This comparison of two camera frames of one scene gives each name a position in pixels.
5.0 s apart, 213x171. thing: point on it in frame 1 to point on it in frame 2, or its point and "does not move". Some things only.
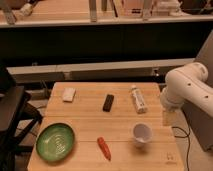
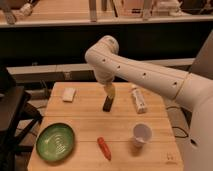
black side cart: x=17 y=117 does not move
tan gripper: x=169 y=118 to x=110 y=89
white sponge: x=68 y=94 does not move
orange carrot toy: x=104 y=147 does not move
